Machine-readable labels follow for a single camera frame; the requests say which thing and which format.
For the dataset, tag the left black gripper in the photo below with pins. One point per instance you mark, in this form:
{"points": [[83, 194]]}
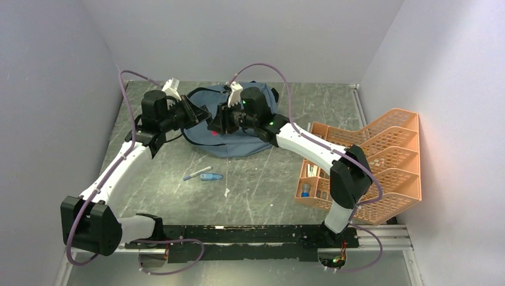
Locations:
{"points": [[191, 111]]}

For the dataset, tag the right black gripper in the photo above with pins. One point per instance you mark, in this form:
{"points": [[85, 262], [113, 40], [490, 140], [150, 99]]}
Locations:
{"points": [[222, 119]]}

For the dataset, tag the blue-grey backpack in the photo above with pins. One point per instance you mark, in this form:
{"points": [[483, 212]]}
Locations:
{"points": [[238, 141]]}

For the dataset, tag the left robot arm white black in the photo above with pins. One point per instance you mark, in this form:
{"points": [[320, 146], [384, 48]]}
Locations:
{"points": [[90, 221]]}

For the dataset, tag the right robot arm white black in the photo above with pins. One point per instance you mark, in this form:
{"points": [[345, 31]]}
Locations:
{"points": [[349, 173]]}

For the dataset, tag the blue pen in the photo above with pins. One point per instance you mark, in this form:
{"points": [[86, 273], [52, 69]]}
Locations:
{"points": [[197, 173]]}

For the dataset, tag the blue-capped item in organizer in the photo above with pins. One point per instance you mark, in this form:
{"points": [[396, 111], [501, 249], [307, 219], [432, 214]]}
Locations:
{"points": [[305, 190]]}

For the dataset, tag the orange plastic desk organizer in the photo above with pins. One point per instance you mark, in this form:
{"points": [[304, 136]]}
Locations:
{"points": [[391, 146]]}

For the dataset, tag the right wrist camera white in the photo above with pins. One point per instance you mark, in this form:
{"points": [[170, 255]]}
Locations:
{"points": [[234, 97]]}

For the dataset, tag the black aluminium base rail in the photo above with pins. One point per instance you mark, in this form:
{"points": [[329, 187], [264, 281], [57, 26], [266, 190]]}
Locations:
{"points": [[306, 243]]}

